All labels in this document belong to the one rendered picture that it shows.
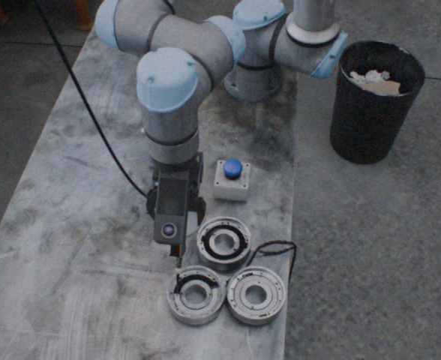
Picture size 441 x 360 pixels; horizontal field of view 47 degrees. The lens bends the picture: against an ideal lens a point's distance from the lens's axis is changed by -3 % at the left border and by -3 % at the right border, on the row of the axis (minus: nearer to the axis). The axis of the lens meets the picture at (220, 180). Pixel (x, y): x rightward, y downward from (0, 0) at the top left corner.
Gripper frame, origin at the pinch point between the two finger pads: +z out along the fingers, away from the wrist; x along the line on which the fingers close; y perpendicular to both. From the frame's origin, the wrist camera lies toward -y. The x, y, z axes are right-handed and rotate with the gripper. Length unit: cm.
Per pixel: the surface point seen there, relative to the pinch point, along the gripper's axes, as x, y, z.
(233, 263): -9.6, 0.9, 9.8
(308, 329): -35, 25, 93
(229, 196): -7.0, 17.8, 11.6
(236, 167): -8.1, 20.7, 5.7
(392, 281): -65, 47, 93
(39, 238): 30.2, 3.6, 13.0
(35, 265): 28.9, -2.7, 13.0
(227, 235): -7.8, 7.6, 10.9
